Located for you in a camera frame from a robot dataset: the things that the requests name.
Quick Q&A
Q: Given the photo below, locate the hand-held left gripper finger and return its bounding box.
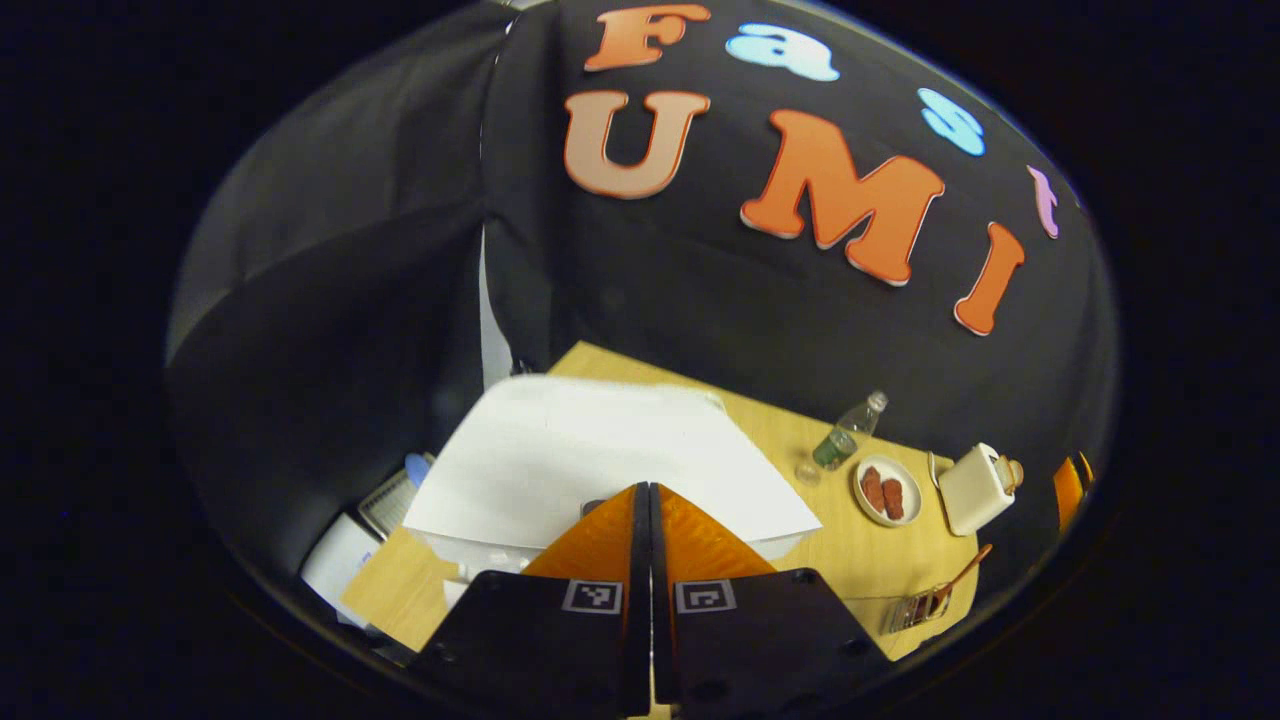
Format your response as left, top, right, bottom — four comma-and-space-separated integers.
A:
650, 483, 891, 719
413, 483, 651, 720

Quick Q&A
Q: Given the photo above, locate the white rice cooker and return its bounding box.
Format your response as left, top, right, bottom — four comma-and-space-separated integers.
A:
400, 375, 823, 611

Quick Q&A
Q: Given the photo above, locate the metal mesh chopstick holder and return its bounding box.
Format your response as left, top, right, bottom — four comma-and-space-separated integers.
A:
885, 590, 951, 636

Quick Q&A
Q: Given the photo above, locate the white toaster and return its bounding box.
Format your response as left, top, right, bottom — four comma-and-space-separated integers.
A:
938, 443, 1016, 536

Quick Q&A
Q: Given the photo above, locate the white round plate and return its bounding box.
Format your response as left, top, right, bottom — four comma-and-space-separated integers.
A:
852, 455, 923, 528

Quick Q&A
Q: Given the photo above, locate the clear plastic water bottle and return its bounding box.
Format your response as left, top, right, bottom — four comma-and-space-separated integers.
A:
812, 391, 889, 471

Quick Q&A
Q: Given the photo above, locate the white ribbed tray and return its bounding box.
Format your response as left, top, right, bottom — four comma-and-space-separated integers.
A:
358, 465, 433, 541

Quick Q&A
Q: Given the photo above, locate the black backdrop cloth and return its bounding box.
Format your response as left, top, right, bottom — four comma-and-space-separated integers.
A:
165, 0, 1121, 641

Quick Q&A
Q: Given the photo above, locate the white paper box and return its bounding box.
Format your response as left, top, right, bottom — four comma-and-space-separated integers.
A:
300, 513, 381, 629

